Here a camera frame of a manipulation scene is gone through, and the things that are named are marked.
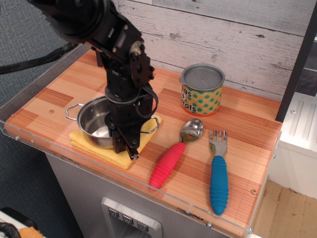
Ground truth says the blue handled fork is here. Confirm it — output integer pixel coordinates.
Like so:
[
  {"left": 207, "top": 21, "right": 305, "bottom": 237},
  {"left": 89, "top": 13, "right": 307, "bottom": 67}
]
[{"left": 209, "top": 130, "right": 229, "bottom": 216}]

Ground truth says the silver button panel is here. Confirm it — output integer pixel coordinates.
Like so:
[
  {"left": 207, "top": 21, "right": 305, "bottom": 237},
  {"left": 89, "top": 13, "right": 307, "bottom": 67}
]
[{"left": 101, "top": 196, "right": 162, "bottom": 238}]

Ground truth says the black left post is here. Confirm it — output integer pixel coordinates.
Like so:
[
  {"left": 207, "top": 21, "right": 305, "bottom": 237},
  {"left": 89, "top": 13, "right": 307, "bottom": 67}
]
[{"left": 95, "top": 51, "right": 104, "bottom": 67}]

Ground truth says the yellow folded towel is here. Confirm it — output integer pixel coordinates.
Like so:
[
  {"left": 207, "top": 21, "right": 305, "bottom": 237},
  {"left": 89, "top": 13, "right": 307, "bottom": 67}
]
[{"left": 69, "top": 115, "right": 161, "bottom": 169}]

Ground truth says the black braided cable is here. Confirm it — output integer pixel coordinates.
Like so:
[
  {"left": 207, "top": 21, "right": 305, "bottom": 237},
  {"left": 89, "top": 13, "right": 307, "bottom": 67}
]
[{"left": 0, "top": 43, "right": 79, "bottom": 75}]

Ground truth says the orange object at corner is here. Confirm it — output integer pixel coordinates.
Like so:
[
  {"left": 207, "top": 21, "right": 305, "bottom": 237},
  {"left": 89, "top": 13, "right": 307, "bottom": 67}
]
[{"left": 19, "top": 227, "right": 44, "bottom": 238}]

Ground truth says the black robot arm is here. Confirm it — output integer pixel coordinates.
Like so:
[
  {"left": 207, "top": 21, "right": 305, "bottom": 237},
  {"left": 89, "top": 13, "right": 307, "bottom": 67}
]
[{"left": 31, "top": 0, "right": 159, "bottom": 160}]

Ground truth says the black post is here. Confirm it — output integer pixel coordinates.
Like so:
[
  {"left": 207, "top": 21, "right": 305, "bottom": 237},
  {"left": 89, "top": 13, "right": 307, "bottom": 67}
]
[
  {"left": 275, "top": 4, "right": 317, "bottom": 122},
  {"left": 95, "top": 51, "right": 104, "bottom": 67}
]

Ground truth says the white toy appliance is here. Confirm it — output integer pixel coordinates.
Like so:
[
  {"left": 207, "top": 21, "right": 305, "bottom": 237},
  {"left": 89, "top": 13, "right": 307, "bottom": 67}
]
[{"left": 268, "top": 92, "right": 317, "bottom": 198}]

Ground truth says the grey toy cabinet front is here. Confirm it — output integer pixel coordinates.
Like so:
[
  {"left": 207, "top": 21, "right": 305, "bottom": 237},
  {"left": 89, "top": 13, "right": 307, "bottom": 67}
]
[{"left": 46, "top": 154, "right": 225, "bottom": 238}]

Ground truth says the small steel pot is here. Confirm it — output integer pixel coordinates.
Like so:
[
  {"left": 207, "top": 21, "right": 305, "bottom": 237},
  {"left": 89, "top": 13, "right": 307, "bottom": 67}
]
[{"left": 66, "top": 96, "right": 159, "bottom": 149}]

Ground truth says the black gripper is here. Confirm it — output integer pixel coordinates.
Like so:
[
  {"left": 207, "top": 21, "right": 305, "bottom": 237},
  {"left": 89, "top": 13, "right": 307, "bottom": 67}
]
[{"left": 105, "top": 84, "right": 159, "bottom": 161}]

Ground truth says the black right post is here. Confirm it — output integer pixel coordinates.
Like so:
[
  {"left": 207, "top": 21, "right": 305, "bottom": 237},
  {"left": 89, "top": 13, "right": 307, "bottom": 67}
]
[{"left": 275, "top": 4, "right": 317, "bottom": 122}]

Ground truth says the patterned peas carrots can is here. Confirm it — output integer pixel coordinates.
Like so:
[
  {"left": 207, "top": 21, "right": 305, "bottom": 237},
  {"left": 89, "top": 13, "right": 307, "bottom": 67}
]
[{"left": 179, "top": 63, "right": 225, "bottom": 117}]

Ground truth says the red handled spoon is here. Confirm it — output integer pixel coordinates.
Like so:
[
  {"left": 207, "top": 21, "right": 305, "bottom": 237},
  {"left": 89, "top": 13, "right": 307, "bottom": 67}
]
[{"left": 150, "top": 119, "right": 204, "bottom": 188}]

